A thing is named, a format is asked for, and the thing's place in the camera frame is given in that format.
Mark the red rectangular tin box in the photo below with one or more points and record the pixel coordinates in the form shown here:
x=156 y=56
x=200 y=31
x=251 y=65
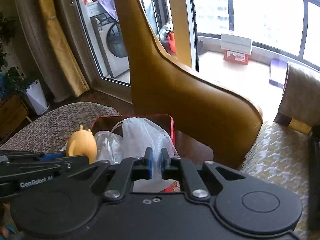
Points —
x=106 y=123

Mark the white tower air conditioner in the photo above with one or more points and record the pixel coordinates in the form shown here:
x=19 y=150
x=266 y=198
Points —
x=33 y=26

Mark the tan leather giraffe stool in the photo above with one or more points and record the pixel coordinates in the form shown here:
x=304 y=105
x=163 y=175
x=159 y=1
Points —
x=160 y=84

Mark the crumpled plastic bags in box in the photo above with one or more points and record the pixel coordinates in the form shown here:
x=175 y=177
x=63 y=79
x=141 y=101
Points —
x=109 y=147

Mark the houndstooth sofa cushion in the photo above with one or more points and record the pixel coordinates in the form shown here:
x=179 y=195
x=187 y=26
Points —
x=280 y=155

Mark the white washing machine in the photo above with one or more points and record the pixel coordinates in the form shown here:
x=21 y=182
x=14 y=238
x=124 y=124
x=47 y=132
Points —
x=107 y=41

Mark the red crate on balcony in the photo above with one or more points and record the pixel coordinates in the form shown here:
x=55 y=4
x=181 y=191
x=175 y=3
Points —
x=236 y=57

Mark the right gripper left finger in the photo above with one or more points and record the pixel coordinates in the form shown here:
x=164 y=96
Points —
x=127 y=172

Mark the white box on crate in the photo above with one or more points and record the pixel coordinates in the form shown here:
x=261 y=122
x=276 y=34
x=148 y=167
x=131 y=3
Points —
x=236 y=43

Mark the white plant pot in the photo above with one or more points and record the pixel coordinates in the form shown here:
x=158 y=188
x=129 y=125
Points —
x=36 y=97

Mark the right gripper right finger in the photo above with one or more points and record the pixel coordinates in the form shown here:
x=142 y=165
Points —
x=185 y=172

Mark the wooden drawer cabinet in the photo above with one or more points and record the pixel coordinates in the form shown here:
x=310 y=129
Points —
x=13 y=113

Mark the red bucket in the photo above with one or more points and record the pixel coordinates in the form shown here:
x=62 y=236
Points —
x=171 y=40

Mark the beige upholstered stool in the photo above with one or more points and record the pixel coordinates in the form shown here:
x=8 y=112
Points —
x=299 y=105

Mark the yellow curtain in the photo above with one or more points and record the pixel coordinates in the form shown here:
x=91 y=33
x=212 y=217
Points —
x=62 y=50

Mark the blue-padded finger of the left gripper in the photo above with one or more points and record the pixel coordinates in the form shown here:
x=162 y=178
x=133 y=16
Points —
x=51 y=156

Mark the green potted tree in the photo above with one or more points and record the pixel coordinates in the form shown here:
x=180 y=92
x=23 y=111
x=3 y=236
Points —
x=13 y=80

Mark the purple cloth on washer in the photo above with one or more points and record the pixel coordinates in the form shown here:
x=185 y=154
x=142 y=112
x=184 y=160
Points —
x=110 y=8

